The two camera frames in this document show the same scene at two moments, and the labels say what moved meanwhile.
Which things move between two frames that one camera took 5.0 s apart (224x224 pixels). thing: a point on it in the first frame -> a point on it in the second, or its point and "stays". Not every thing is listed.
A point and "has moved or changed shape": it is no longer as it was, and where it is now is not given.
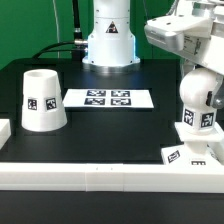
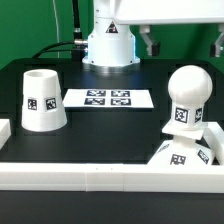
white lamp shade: (42, 102) stays
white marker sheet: (107, 98) stays
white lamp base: (203, 147) has moved or changed shape
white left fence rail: (5, 131) stays
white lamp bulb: (194, 87) has moved or changed shape
